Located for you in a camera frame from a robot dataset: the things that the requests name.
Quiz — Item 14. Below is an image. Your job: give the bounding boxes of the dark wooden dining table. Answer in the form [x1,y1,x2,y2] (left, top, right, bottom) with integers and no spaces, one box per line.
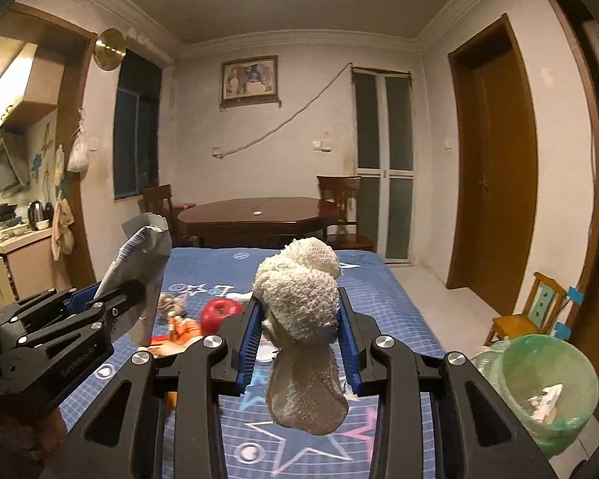
[177,197,341,249]

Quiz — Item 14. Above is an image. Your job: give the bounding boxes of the range hood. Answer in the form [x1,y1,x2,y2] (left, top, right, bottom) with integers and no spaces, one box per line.
[0,130,31,198]

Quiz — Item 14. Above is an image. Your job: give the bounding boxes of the dark wooden dining chair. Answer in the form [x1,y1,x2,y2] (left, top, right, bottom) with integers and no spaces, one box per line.
[140,184,199,246]
[317,176,377,253]

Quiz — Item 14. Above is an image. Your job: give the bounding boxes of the person's left forearm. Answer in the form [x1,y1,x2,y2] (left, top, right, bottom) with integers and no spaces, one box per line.
[0,384,73,465]

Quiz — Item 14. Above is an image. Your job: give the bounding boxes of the framed wall picture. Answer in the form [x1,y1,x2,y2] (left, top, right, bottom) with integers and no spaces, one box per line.
[220,55,280,111]

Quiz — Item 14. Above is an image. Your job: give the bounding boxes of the wooden kitchen door frame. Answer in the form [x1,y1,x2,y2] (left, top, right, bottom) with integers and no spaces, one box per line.
[10,2,99,286]

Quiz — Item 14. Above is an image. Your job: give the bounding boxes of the glass balcony door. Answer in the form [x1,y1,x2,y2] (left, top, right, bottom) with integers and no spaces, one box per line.
[352,67,416,266]

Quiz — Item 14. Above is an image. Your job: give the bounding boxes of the silver snack wrapper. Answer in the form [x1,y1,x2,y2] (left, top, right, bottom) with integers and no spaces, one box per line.
[96,213,173,345]

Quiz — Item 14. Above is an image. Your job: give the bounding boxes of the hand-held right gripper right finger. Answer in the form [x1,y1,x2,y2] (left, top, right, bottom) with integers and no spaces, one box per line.
[335,287,560,479]

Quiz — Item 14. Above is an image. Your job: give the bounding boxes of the kitchen wall cabinet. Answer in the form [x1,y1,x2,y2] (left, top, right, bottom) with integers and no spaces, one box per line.
[0,42,63,127]

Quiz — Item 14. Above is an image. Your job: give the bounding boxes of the dark window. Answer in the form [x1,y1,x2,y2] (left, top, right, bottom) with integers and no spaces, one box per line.
[112,50,163,201]

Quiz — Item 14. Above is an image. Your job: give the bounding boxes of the kitchen counter cabinet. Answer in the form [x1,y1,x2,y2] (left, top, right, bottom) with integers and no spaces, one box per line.
[0,230,57,310]

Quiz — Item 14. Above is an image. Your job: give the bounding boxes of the white paper scrap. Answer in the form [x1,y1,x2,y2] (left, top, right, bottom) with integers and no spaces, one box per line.
[526,383,565,421]

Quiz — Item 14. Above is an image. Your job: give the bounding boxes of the orange and white wrapper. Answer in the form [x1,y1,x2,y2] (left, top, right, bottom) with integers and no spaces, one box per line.
[169,317,204,346]

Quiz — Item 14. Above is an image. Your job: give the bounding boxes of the electric kettle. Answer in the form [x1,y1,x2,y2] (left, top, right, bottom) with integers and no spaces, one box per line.
[28,200,51,231]

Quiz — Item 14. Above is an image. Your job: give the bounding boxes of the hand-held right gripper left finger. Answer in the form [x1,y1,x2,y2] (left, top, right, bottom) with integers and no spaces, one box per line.
[40,293,266,479]

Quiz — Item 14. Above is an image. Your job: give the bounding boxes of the round brass wall clock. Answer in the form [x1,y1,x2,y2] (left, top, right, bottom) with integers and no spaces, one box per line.
[94,27,127,71]

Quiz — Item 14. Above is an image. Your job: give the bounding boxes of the blue star printed blanket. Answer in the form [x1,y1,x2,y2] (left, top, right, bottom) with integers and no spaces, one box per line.
[55,247,485,479]

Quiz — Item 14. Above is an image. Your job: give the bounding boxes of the wall cable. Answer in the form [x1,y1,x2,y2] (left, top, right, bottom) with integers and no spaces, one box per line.
[214,63,353,159]

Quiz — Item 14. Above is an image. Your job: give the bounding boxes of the hanging towel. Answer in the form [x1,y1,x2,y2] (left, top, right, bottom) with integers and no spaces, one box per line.
[51,198,76,261]

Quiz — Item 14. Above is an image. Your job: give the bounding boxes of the green plastic-lined bin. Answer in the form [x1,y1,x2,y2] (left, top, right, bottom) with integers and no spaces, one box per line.
[472,334,599,457]

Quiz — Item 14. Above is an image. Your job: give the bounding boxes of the red apple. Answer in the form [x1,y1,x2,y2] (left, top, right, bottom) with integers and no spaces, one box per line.
[201,298,245,335]

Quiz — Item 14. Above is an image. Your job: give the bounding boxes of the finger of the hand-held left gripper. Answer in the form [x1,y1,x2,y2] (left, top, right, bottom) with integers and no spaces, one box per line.
[0,285,101,333]
[10,279,148,355]

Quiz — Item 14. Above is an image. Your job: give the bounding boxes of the brown wooden door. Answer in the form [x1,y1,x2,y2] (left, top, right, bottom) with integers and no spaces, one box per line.
[448,14,539,317]

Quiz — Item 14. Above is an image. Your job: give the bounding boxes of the wooden side door frame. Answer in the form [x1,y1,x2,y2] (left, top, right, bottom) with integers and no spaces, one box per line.
[543,0,599,347]

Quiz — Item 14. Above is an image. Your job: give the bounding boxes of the white knitted cloth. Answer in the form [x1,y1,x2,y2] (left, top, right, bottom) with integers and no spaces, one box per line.
[252,237,350,436]

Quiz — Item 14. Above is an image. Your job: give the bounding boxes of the small wooden chair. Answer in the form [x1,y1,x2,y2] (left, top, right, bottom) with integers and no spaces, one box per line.
[484,272,568,348]

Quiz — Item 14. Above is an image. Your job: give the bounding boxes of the hanging white plastic bag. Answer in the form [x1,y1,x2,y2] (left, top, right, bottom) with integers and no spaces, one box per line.
[67,109,91,173]

